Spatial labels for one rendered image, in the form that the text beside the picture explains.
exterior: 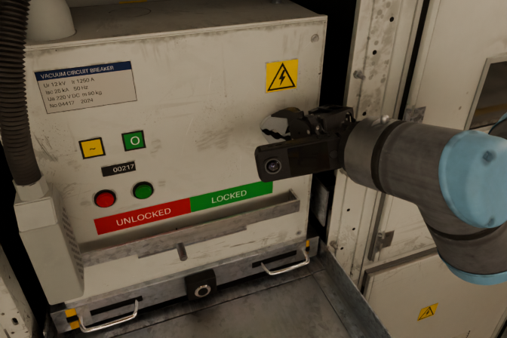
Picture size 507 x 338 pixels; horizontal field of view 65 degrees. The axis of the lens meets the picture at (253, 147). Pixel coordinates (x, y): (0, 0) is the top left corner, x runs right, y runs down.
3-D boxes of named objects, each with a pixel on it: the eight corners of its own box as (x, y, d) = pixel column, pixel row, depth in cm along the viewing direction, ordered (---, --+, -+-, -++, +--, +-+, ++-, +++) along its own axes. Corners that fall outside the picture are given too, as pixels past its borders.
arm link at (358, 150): (372, 204, 47) (367, 127, 44) (341, 192, 51) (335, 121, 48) (418, 178, 51) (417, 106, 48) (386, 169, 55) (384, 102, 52)
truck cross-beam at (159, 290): (317, 255, 90) (319, 235, 87) (58, 334, 74) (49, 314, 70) (306, 240, 94) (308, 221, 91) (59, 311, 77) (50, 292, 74)
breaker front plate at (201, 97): (306, 244, 87) (329, 22, 61) (69, 313, 72) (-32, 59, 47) (304, 239, 88) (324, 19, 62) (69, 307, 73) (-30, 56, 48)
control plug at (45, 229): (85, 297, 58) (53, 205, 49) (49, 307, 57) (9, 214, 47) (84, 259, 64) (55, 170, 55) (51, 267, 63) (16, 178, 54)
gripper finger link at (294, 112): (281, 131, 64) (318, 141, 57) (272, 134, 63) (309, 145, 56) (278, 103, 63) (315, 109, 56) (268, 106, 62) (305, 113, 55)
